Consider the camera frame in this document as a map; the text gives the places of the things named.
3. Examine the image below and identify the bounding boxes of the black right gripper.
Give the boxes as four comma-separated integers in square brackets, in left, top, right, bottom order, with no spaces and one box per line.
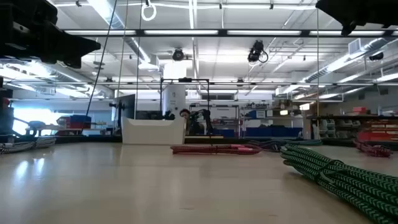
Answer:
[315,0,398,36]

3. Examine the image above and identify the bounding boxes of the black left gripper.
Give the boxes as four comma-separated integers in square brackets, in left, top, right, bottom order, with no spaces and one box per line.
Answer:
[0,0,101,68]

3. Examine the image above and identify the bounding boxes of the light blue braided USB-C cable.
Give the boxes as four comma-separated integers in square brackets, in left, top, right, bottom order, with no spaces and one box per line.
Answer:
[0,137,57,155]

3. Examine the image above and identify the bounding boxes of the magenta cable tie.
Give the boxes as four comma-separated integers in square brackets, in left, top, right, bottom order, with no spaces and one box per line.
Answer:
[353,139,393,158]

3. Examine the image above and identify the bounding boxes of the blue cable tie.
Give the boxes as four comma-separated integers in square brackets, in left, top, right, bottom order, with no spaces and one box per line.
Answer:
[248,140,286,153]

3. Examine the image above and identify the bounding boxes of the green black bungee cord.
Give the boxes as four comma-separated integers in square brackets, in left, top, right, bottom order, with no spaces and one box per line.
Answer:
[279,143,398,224]

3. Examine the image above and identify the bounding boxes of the grey ceiling air vent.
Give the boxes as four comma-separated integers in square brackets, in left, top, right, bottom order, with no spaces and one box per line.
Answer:
[348,37,363,55]

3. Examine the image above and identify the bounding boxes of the red and blue crates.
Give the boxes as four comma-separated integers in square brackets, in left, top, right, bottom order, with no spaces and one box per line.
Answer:
[55,114,93,136]

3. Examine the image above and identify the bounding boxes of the grey monitor on stand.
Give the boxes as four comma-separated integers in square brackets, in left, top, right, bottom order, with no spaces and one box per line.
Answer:
[108,93,137,122]

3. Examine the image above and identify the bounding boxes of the person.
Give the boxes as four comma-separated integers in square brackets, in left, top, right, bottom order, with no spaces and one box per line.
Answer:
[0,96,15,136]
[179,108,203,136]

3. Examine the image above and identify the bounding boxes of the white round column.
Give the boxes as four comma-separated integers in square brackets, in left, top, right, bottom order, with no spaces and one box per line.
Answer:
[162,62,188,119]

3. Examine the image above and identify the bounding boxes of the white plastic bin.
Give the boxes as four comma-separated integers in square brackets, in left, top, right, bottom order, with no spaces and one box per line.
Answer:
[121,116,187,146]

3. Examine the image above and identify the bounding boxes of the dark shelf with red bins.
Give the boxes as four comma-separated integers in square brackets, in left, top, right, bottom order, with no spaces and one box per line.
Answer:
[306,106,398,142]

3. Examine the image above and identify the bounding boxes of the black overhead light bar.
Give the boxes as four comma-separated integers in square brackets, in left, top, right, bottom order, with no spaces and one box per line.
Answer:
[62,29,398,39]

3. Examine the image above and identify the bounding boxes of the row of blue bins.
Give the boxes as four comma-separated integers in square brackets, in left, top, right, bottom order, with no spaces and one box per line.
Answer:
[217,125,304,138]

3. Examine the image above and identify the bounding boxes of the metal storage shelf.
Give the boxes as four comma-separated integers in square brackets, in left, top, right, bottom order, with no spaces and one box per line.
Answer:
[188,103,241,138]

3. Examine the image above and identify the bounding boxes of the thin black hanging cable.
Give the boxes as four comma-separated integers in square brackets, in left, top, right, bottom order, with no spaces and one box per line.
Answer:
[85,0,119,118]

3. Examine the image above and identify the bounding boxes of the white cable loop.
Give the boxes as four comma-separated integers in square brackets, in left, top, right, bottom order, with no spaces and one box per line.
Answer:
[141,0,157,22]

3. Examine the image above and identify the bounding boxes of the black ceiling camera with cable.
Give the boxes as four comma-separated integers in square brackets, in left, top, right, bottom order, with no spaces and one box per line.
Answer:
[247,39,269,65]

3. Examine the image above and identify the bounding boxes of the round black ceiling camera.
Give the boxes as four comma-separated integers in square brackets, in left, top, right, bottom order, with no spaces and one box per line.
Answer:
[172,48,185,62]

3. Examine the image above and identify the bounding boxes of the black aluminium table frame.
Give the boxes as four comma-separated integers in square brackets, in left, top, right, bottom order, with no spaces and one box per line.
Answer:
[0,133,398,147]

